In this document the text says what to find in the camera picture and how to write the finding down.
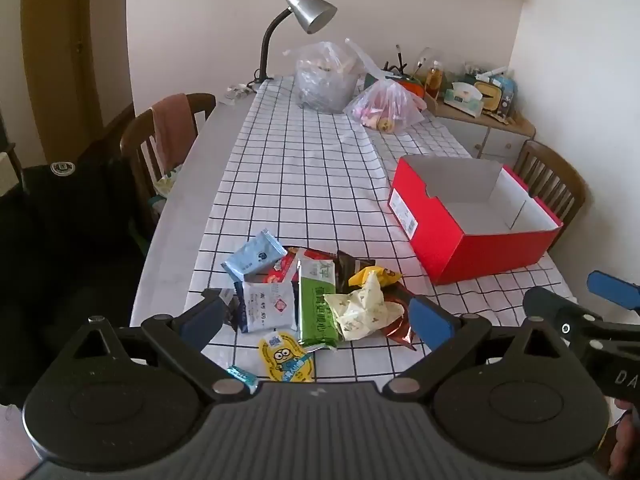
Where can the red snack packet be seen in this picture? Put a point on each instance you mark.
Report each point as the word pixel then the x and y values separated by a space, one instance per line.
pixel 280 271

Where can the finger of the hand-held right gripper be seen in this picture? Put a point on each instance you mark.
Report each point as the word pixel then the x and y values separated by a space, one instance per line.
pixel 617 291
pixel 550 306

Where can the white checkered tablecloth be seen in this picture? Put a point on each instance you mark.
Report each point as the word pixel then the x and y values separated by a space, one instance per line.
pixel 300 170

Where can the white blue snack packet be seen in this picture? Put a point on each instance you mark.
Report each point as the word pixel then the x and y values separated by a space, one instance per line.
pixel 265 307

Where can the reddish brown shiny packet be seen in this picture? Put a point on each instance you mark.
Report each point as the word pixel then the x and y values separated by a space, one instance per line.
pixel 400 331

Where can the wooden door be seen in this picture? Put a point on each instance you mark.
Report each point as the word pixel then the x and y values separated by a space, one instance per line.
pixel 60 50

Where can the silver desk lamp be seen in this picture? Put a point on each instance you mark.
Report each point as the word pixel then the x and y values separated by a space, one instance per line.
pixel 312 12

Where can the red cardboard box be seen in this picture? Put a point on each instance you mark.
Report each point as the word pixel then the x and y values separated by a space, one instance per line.
pixel 480 256

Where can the grey wooden-top cabinet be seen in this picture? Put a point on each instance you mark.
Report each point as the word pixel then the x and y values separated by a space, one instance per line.
pixel 495 142

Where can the cream leaf-print wrapper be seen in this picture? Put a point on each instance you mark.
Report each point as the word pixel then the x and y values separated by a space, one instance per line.
pixel 357 310

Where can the yellow snack packet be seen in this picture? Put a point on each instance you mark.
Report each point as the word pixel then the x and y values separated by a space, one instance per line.
pixel 385 275

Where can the black jacket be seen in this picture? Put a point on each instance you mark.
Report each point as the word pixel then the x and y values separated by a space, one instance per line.
pixel 65 260

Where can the yellow box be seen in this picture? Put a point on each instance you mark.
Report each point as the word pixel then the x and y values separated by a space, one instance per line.
pixel 490 92

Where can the amber glass bottle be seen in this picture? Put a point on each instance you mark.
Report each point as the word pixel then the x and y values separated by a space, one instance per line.
pixel 434 80

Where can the pink plastic bag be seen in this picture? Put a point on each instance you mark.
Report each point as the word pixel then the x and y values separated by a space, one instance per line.
pixel 385 106

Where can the patterned seat cushion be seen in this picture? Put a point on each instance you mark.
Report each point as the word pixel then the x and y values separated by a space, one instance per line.
pixel 167 180

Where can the green white tissue box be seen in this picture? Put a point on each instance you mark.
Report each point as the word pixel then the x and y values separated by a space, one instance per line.
pixel 462 100

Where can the small brown bar packet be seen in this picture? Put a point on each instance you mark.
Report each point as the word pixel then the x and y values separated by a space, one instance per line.
pixel 231 305

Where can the dark brown snack packet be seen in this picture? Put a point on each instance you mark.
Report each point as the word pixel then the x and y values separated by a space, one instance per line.
pixel 350 267

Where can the person's right hand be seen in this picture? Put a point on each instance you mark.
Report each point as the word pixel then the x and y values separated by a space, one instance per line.
pixel 626 437

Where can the small teal candy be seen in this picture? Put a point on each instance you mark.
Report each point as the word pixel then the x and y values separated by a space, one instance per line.
pixel 242 376

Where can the green snack packet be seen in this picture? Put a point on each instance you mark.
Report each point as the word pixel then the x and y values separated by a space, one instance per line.
pixel 315 310

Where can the wooden chair with cloth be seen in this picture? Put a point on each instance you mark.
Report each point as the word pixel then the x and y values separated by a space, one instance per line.
pixel 136 132

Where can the yellow cartoon packet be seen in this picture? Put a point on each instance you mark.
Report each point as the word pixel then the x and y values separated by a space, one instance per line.
pixel 285 357

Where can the blue printed box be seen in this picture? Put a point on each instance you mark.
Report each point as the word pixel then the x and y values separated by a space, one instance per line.
pixel 507 92

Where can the light blue snack packet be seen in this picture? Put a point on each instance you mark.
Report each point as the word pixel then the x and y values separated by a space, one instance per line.
pixel 252 255

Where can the wooden slatted chair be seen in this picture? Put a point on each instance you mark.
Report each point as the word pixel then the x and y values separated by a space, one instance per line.
pixel 550 175

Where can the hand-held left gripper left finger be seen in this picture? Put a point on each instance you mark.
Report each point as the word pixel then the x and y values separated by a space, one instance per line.
pixel 206 321

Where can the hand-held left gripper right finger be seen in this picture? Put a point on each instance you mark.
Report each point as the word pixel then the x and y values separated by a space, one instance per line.
pixel 431 321

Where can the crumpled clear wrapper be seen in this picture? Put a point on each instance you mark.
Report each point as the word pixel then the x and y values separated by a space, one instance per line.
pixel 237 92

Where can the orange container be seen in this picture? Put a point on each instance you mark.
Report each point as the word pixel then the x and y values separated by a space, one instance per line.
pixel 415 87

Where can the pink cloth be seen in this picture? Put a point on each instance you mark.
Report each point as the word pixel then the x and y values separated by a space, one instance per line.
pixel 172 125

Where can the clear plastic bag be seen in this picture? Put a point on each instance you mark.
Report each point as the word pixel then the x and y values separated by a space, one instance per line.
pixel 320 85

